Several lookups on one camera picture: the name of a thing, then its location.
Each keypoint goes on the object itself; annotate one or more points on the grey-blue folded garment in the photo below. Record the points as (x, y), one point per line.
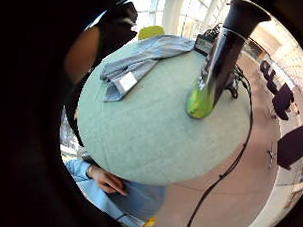
(140, 61)

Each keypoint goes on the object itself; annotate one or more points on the yellow-green chair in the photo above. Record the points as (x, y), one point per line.
(151, 32)

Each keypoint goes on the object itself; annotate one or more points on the black electronic box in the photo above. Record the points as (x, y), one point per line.
(204, 44)

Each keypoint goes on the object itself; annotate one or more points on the yellow object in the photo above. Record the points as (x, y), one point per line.
(150, 222)

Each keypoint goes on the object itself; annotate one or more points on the dark bottle with green base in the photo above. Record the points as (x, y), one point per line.
(220, 59)

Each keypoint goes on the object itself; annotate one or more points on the black chair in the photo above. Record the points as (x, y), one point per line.
(268, 71)
(282, 99)
(292, 146)

